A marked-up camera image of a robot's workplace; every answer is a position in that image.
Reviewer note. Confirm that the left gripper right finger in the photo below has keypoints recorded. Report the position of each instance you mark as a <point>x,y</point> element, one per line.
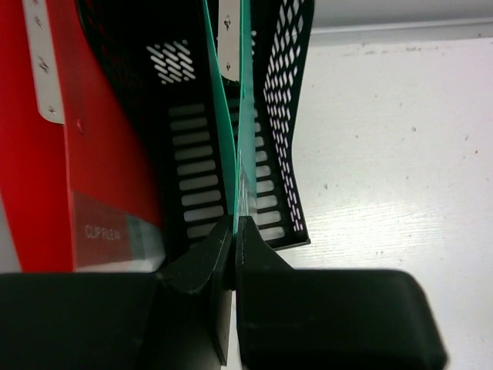
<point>288,318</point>

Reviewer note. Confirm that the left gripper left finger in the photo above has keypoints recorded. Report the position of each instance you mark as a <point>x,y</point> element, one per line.
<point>177,317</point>

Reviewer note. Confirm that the green notebook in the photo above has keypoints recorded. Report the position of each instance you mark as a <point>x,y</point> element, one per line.
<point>231,69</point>

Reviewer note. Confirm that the black mesh file organizer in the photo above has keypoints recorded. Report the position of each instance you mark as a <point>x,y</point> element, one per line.
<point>154,54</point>

